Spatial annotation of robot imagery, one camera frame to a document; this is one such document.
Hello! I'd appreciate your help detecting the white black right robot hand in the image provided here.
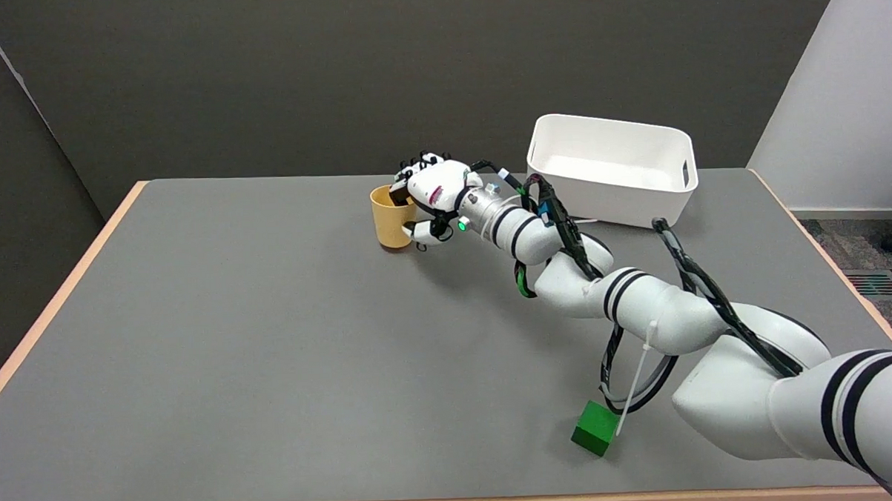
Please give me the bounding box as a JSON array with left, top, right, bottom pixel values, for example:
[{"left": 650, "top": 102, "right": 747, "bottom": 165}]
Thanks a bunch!
[{"left": 388, "top": 150, "right": 483, "bottom": 253}]

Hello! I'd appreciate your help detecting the yellow plastic cup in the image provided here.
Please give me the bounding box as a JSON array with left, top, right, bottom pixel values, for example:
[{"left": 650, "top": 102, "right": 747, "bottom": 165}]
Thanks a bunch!
[{"left": 369, "top": 183, "right": 420, "bottom": 250}]

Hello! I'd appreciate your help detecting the white plastic bin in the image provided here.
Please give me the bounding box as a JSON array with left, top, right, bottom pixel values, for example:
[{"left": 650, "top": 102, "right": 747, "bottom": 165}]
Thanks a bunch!
[{"left": 524, "top": 109, "right": 701, "bottom": 235}]

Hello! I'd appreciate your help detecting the white zip tie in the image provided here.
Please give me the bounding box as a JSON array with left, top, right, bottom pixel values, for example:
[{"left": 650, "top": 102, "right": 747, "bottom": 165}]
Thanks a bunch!
[{"left": 612, "top": 321, "right": 662, "bottom": 436}]

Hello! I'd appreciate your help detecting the green wooden cube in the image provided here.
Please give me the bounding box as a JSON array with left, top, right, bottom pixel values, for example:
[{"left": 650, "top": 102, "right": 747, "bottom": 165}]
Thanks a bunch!
[{"left": 569, "top": 399, "right": 623, "bottom": 458}]

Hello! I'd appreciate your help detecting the floor vent grille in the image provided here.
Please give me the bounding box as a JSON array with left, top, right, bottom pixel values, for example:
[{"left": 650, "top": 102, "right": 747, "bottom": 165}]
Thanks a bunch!
[{"left": 844, "top": 268, "right": 892, "bottom": 300}]

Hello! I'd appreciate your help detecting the black cable with green tape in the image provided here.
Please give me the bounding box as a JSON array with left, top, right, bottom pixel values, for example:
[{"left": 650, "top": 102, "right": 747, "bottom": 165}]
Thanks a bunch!
[{"left": 472, "top": 156, "right": 604, "bottom": 301}]

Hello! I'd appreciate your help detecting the black braided cable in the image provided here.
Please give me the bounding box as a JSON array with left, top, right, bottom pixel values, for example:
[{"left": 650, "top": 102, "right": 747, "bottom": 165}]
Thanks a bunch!
[{"left": 651, "top": 212, "right": 804, "bottom": 381}]

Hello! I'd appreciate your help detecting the black grey cable loop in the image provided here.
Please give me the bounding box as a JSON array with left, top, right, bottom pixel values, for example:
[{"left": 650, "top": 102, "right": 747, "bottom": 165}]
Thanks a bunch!
[{"left": 597, "top": 320, "right": 681, "bottom": 415}]

